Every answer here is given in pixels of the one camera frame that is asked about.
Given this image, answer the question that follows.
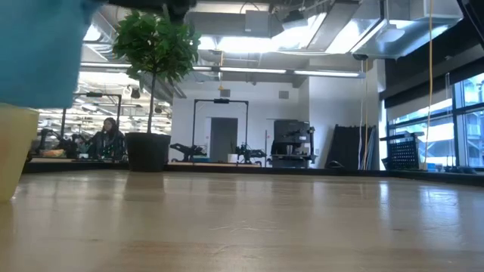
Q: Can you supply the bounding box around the black gantry frame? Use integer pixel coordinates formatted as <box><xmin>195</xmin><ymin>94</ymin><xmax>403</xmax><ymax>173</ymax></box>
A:
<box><xmin>60</xmin><ymin>91</ymin><xmax>123</xmax><ymax>148</ymax></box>
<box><xmin>191</xmin><ymin>98</ymin><xmax>250</xmax><ymax>164</ymax></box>

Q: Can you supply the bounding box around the long ceiling light strip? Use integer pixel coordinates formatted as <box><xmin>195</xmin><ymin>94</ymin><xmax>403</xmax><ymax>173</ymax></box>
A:
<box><xmin>79</xmin><ymin>62</ymin><xmax>366</xmax><ymax>79</ymax></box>

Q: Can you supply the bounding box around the black perforated panel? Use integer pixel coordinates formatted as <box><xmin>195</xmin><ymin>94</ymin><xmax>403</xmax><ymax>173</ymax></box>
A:
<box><xmin>379</xmin><ymin>131</ymin><xmax>425</xmax><ymax>171</ymax></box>

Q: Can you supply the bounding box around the teal microfiber towel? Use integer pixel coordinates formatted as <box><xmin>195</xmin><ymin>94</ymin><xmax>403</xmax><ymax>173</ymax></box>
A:
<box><xmin>0</xmin><ymin>0</ymin><xmax>106</xmax><ymax>110</ymax></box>

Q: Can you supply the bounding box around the person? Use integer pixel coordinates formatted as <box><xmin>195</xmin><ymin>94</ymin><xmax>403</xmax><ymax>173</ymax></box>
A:
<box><xmin>87</xmin><ymin>116</ymin><xmax>129</xmax><ymax>162</ymax></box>

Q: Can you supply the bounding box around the green potted plant black pot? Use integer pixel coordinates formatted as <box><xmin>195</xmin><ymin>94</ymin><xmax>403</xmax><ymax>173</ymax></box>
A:
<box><xmin>112</xmin><ymin>8</ymin><xmax>203</xmax><ymax>174</ymax></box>

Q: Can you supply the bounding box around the black folded panel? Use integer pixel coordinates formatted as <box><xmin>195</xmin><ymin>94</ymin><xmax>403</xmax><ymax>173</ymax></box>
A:
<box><xmin>324</xmin><ymin>124</ymin><xmax>379</xmax><ymax>171</ymax></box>

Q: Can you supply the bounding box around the grey ceiling box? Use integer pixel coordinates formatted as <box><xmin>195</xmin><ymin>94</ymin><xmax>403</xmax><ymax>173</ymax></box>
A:
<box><xmin>244</xmin><ymin>10</ymin><xmax>270</xmax><ymax>33</ymax></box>

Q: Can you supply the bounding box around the yellow translucent plastic bin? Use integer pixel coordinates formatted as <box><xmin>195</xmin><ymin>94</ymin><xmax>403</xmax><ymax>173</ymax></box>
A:
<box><xmin>0</xmin><ymin>104</ymin><xmax>40</xmax><ymax>203</ymax></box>

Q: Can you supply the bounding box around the background robot station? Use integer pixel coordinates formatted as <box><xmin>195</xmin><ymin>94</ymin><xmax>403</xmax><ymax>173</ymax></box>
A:
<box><xmin>28</xmin><ymin>127</ymin><xmax>95</xmax><ymax>159</ymax></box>

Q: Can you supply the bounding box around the black equipment cabinet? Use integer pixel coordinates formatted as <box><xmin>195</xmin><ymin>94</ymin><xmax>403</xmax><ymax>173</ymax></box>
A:
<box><xmin>266</xmin><ymin>119</ymin><xmax>318</xmax><ymax>169</ymax></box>

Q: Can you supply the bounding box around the grey door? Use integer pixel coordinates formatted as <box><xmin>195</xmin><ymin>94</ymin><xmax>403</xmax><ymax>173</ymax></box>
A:
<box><xmin>209</xmin><ymin>117</ymin><xmax>239</xmax><ymax>163</ymax></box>

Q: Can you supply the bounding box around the silver air duct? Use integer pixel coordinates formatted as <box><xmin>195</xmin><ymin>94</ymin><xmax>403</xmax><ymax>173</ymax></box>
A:
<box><xmin>270</xmin><ymin>0</ymin><xmax>464</xmax><ymax>60</ymax></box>

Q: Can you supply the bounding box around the black aluminium table frame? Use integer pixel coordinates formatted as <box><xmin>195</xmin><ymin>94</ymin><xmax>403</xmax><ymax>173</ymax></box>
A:
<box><xmin>21</xmin><ymin>160</ymin><xmax>484</xmax><ymax>187</ymax></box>

